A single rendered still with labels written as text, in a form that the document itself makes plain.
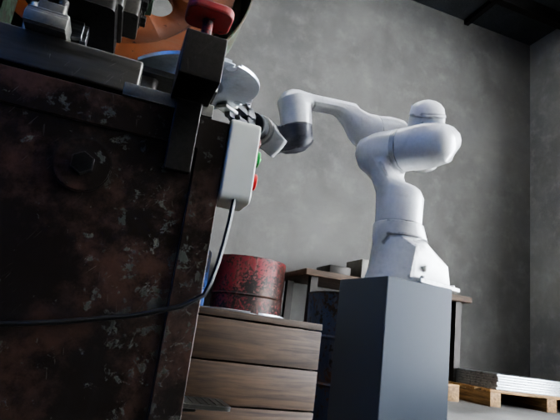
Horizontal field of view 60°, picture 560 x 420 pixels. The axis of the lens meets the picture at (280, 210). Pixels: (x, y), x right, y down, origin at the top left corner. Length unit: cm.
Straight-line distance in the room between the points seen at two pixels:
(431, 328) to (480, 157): 507
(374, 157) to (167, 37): 71
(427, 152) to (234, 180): 55
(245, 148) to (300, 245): 391
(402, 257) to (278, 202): 360
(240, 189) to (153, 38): 89
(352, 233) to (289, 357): 358
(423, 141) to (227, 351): 73
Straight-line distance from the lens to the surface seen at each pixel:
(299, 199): 475
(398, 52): 596
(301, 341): 143
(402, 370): 107
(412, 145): 118
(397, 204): 115
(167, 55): 100
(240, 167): 77
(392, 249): 112
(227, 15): 78
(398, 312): 106
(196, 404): 97
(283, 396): 142
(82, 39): 112
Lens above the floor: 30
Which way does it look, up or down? 14 degrees up
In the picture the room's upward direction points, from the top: 8 degrees clockwise
